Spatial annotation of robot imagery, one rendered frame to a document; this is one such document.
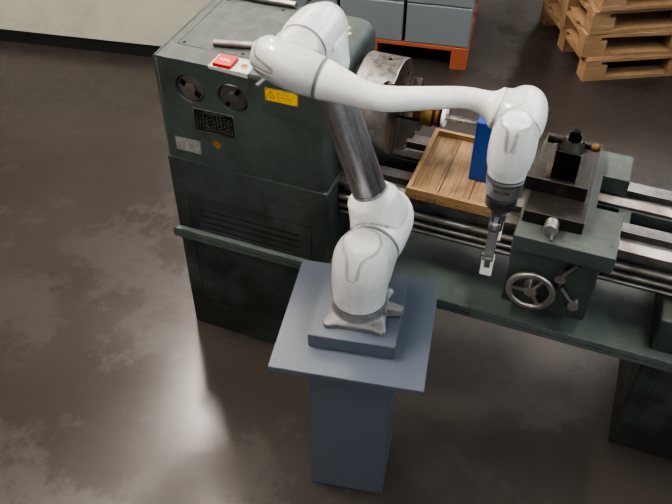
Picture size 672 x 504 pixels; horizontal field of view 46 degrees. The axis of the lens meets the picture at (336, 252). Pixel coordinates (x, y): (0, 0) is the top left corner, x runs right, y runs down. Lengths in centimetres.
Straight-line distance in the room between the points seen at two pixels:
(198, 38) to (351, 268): 97
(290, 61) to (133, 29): 328
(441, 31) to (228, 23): 235
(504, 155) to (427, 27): 313
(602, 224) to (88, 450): 195
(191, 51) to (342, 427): 128
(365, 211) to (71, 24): 337
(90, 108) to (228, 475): 253
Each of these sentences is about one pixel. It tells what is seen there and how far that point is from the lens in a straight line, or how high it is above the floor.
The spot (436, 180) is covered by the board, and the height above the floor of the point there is 89.
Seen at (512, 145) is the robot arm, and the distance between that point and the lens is 177.
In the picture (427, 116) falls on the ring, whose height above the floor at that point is 109.
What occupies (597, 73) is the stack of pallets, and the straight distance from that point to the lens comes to 503.
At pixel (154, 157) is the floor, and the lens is 426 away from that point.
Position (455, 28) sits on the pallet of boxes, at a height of 26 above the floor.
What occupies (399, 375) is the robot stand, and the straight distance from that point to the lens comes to 221.
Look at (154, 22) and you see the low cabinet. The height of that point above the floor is 24.
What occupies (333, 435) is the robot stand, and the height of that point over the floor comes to 31.
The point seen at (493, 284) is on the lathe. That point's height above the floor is 54.
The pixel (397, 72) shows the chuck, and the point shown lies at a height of 123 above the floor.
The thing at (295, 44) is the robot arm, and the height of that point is 159.
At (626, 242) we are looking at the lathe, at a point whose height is 86.
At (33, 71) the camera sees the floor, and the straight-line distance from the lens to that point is 519.
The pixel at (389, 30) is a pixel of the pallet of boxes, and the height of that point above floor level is 20.
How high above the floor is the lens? 250
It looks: 44 degrees down
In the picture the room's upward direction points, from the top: straight up
